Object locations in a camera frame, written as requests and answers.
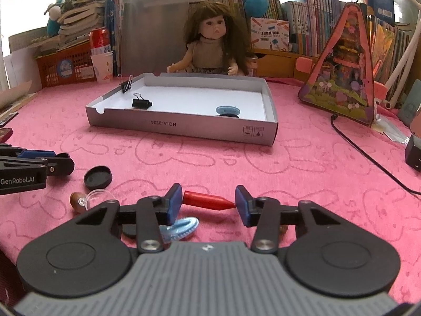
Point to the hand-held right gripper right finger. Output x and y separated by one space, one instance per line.
241 204

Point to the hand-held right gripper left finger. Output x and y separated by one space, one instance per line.
174 202

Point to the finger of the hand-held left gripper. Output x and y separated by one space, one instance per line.
62 166
36 154

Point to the light blue plastic clip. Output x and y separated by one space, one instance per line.
227 109
182 227

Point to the long red pointed cap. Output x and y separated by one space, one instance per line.
204 200

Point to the black round lid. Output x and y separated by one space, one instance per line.
97 177

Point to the brown wooden knob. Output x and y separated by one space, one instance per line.
76 200

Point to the clear suction cup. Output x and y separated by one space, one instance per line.
98 199

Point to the grey cardboard box tray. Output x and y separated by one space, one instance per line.
197 95

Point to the dark red box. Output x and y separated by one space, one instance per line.
5 134

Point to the small brown piece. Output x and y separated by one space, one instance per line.
283 229

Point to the pink rabbit-print cloth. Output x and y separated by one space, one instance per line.
296 171

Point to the orange plastic basket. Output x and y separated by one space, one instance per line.
56 69

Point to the small black binder clip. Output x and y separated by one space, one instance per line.
126 86

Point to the white paper cup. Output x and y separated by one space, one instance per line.
102 69

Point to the red drink can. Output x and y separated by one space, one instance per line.
99 39

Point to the teal plush figure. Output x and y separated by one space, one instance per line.
52 23

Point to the small jar with pink lid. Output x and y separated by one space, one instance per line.
254 67

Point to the wooden drawer organizer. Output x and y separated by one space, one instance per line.
279 65

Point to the stack of worn books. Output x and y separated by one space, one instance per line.
79 16

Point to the doll with brown hair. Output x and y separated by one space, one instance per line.
210 52

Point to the grey storage bin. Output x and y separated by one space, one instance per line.
151 33

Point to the pink triangular toy house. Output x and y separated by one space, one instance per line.
345 72

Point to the white box with pencil print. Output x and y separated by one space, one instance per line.
269 34

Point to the black device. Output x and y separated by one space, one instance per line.
413 153

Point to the row of upright books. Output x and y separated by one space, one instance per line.
309 23

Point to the teal notebook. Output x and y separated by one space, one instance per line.
409 103

